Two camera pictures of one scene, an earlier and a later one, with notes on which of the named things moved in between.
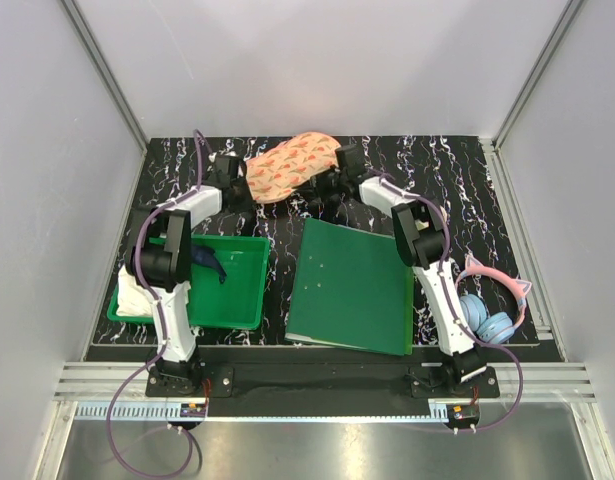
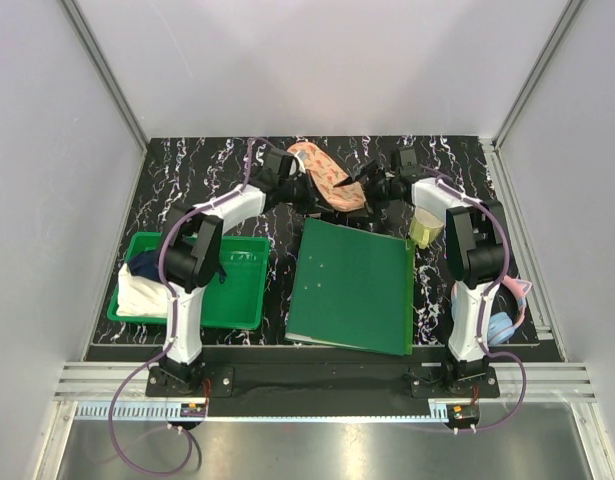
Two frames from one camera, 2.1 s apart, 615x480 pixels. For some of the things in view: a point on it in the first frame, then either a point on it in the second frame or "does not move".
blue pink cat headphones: [495, 327] does not move
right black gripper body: [327, 184] to [380, 190]
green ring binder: [351, 289] does not move
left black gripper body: [242, 198] to [298, 191]
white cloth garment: [133, 298] does not move
